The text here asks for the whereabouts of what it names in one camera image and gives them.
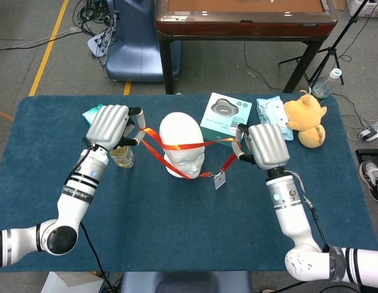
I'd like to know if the blue grey robot torso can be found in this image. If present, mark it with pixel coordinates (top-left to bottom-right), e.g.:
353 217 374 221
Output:
120 270 253 293

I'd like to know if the light blue wipes pack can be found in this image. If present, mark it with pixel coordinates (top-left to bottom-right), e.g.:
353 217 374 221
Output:
256 95 294 142

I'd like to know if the white printed carton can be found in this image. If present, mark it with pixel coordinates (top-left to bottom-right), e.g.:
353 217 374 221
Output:
346 0 378 18

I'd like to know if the black cable bundle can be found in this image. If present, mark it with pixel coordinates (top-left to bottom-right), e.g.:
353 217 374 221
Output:
72 0 121 40

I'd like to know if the blue carpet table cover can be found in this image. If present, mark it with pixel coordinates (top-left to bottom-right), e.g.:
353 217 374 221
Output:
0 93 378 273

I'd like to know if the grey right arm cable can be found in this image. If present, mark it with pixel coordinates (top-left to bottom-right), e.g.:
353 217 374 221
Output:
288 170 332 253

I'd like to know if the black tripod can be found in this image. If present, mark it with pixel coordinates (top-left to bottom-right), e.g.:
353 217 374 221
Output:
279 0 373 89

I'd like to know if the yellow tea bottle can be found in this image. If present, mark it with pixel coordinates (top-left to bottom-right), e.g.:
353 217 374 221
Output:
109 145 136 169

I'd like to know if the green wet wipes pack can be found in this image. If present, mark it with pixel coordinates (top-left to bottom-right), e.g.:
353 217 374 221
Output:
82 103 104 126

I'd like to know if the white paper box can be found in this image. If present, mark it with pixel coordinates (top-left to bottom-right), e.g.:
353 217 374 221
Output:
40 270 105 293

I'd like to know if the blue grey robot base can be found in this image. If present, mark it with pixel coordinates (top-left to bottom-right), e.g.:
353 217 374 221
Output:
104 0 183 82

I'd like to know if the yellow plush toy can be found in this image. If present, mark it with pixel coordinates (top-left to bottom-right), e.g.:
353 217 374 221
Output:
283 87 328 149

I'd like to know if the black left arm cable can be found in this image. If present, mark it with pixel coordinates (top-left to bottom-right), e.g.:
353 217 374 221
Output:
80 222 116 293

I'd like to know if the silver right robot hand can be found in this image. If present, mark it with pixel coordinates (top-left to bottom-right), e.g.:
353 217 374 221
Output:
231 123 291 171

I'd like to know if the white power strip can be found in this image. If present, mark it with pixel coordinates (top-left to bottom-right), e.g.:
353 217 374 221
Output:
358 120 378 143

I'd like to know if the brown wooden stick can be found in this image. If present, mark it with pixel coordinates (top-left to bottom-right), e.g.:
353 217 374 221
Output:
0 106 15 123

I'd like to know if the clear water bottle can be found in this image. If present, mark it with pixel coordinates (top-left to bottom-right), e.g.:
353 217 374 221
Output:
312 68 343 101

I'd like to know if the black foot pedal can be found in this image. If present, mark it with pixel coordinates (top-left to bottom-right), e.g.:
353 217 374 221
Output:
355 148 378 167

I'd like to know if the white badge card holder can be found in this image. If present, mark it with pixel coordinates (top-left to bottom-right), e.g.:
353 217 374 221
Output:
207 171 227 190

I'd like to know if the teal speaker box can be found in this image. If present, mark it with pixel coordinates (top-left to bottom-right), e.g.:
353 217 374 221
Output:
199 92 253 147

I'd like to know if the black floor cable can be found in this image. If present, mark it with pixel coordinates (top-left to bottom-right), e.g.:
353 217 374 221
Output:
0 29 86 55

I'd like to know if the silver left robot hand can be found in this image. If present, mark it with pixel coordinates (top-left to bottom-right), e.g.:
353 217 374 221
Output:
85 104 146 153

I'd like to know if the orange lanyard strap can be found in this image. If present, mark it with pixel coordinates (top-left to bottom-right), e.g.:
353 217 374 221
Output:
139 127 242 180

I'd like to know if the white multi-plug power board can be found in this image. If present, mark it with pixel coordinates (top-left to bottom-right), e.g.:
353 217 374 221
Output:
87 26 115 58

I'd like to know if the grey black sneaker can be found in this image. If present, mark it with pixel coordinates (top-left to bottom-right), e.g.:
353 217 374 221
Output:
359 161 378 203

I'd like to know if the brown mahjong table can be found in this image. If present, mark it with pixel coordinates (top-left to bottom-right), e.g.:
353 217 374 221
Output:
154 0 339 95

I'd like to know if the white foam mannequin head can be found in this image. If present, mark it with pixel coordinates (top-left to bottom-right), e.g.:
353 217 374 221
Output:
159 112 206 179

